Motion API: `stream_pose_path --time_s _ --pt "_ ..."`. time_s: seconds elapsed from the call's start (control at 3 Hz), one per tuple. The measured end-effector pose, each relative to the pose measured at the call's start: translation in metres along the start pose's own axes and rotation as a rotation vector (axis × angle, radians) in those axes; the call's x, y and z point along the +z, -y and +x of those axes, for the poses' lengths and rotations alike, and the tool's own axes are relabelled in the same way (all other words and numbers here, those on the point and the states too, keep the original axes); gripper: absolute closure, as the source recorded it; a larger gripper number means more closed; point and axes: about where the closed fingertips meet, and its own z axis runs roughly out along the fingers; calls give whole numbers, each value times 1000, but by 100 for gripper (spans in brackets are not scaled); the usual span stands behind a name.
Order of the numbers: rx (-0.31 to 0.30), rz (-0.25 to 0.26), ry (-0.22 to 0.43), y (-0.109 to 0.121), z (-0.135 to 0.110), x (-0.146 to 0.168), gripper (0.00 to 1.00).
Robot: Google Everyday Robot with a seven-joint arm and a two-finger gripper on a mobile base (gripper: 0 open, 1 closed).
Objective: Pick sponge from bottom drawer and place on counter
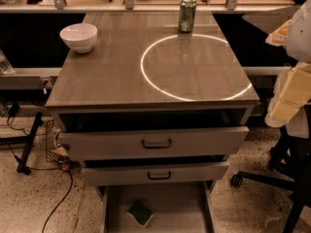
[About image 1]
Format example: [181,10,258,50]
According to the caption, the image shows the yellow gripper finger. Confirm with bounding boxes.
[264,62,311,127]
[265,19,291,47]

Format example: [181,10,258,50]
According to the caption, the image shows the green yellow sponge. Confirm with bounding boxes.
[126,200,153,227]

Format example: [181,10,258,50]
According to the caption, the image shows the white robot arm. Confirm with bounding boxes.
[264,0,311,139]

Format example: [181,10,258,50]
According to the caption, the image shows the top grey drawer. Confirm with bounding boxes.
[59,126,249,160]

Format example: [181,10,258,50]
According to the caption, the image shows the grey drawer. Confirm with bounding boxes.
[82,161,228,186]
[59,126,249,160]
[99,182,219,233]

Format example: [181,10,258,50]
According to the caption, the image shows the middle grey drawer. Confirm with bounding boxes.
[82,161,228,186]

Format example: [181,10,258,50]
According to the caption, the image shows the grey drawer cabinet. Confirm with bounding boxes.
[45,11,260,192]

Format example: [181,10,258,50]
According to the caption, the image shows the bottom grey drawer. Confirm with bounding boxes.
[99,182,219,233]

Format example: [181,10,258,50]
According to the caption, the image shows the black office chair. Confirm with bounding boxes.
[229,105,311,233]

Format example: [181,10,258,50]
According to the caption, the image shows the green soda can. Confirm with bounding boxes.
[179,0,196,33]

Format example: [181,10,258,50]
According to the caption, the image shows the white ceramic bowl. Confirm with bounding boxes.
[60,23,97,53]

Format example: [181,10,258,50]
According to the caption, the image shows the black stand leg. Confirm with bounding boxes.
[0,113,43,175]

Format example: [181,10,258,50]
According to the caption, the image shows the black floor cable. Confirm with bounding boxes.
[0,114,74,233]

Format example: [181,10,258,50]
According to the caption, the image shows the wire mesh basket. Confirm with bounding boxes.
[46,120,69,169]

